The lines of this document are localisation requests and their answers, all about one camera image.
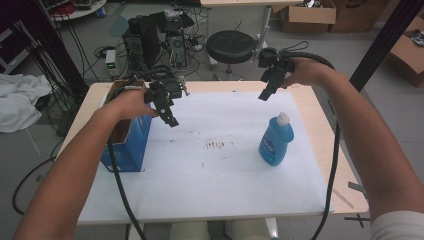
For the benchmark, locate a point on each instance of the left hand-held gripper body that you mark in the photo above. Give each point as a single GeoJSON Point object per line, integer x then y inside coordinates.
{"type": "Point", "coordinates": [160, 93]}

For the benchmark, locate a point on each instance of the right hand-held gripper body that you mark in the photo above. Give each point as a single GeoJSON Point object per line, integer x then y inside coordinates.
{"type": "Point", "coordinates": [275, 60]}

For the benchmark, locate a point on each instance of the blue cardboard box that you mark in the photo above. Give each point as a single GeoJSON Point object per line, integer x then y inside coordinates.
{"type": "Point", "coordinates": [133, 146]}

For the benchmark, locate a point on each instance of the blue bottle with white cap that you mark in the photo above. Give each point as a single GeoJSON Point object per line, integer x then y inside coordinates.
{"type": "Point", "coordinates": [275, 146]}

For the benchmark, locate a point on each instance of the person's left hand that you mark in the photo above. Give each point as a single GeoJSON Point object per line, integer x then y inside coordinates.
{"type": "Point", "coordinates": [126, 105]}

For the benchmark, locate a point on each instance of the person's right hand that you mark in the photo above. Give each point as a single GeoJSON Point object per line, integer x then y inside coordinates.
{"type": "Point", "coordinates": [310, 71]}

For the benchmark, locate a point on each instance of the small black computer tower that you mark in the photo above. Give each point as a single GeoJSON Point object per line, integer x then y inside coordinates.
{"type": "Point", "coordinates": [176, 50]}

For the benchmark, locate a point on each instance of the black round stool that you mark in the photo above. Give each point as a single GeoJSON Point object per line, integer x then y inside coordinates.
{"type": "Point", "coordinates": [230, 46]}

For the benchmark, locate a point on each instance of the small brown cardboard box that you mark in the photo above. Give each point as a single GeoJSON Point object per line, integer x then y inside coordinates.
{"type": "Point", "coordinates": [306, 16]}

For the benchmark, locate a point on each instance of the large black computer tower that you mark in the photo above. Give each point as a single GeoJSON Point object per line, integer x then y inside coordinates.
{"type": "Point", "coordinates": [140, 43]}

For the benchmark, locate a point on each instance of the white power unit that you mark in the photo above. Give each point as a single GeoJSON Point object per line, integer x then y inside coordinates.
{"type": "Point", "coordinates": [110, 61]}

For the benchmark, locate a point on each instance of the white table mat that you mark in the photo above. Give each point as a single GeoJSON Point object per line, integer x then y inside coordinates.
{"type": "Point", "coordinates": [216, 180]}

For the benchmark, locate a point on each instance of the tall brown cardboard box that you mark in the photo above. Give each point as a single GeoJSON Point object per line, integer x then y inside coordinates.
{"type": "Point", "coordinates": [358, 13]}

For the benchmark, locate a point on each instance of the black metal stand pole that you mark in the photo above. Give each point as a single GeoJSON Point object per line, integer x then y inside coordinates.
{"type": "Point", "coordinates": [383, 43]}

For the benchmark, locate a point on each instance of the round white table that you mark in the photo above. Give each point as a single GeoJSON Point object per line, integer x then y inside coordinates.
{"type": "Point", "coordinates": [83, 13]}

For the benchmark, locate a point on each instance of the grey flat piece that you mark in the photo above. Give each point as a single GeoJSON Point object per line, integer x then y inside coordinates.
{"type": "Point", "coordinates": [356, 187]}

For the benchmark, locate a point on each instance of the open brown cardboard box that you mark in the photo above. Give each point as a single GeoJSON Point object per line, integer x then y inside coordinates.
{"type": "Point", "coordinates": [406, 53]}

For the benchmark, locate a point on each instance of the white cloth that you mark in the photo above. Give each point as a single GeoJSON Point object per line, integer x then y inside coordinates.
{"type": "Point", "coordinates": [20, 100]}

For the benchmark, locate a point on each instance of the person's white sleeve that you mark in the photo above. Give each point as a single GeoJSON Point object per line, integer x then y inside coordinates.
{"type": "Point", "coordinates": [396, 226]}

